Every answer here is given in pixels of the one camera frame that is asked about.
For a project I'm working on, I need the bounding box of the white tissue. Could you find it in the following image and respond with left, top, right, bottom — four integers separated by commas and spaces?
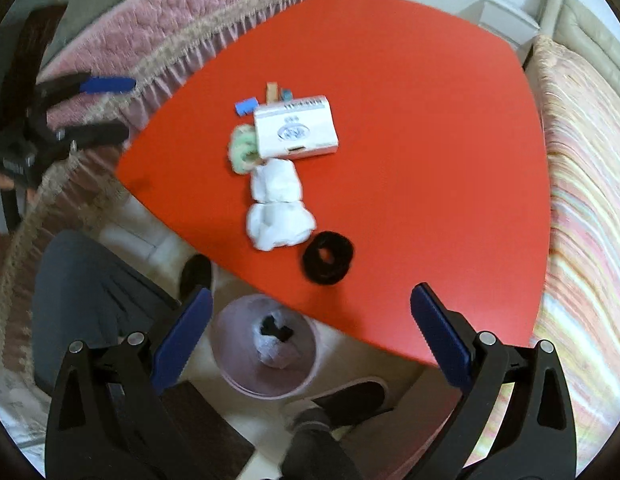
250, 158, 303, 206
246, 200, 318, 252

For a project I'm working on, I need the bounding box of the black scrunchie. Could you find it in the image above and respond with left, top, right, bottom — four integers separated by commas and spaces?
302, 231, 357, 287

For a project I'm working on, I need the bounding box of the green fluffy scrunchie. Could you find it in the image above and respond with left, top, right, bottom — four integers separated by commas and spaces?
227, 125, 265, 175

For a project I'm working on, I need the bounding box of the pink waste bin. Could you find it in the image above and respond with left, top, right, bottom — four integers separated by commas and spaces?
210, 295, 321, 401

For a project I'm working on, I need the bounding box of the beige padded headboard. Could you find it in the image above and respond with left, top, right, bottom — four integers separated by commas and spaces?
537, 0, 620, 61

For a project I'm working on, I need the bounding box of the white nightstand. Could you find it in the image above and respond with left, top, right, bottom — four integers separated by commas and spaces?
457, 0, 540, 48

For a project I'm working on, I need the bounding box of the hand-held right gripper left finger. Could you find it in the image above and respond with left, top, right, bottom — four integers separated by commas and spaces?
45, 287, 214, 480

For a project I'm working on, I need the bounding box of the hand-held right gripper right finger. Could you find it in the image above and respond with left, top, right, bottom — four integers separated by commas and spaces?
410, 282, 578, 480

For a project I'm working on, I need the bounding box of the white cardboard box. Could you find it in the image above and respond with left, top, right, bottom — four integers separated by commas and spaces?
253, 94, 341, 161

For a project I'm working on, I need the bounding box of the person's right black shoe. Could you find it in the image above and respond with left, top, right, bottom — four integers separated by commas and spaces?
290, 377, 391, 431

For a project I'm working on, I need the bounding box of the bed with striped cover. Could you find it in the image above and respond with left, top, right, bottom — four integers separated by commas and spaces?
484, 35, 620, 466

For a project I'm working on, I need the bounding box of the person's black shoe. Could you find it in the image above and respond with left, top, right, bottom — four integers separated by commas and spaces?
290, 377, 391, 431
180, 254, 214, 301

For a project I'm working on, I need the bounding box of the person's left black shoe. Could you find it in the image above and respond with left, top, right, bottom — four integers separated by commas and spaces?
180, 254, 214, 301

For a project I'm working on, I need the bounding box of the person's right leg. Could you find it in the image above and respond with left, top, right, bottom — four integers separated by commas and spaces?
280, 407, 365, 480

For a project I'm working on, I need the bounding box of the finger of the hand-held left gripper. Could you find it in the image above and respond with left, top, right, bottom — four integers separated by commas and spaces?
36, 72, 137, 111
45, 121, 131, 155

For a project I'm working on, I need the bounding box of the crumpled plastic bag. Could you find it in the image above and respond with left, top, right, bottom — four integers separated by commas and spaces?
257, 310, 301, 370

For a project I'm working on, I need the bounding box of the red table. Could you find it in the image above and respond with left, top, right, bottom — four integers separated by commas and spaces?
115, 0, 553, 441

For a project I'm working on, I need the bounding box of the pink quilted cover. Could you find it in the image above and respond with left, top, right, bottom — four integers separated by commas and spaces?
0, 0, 361, 391

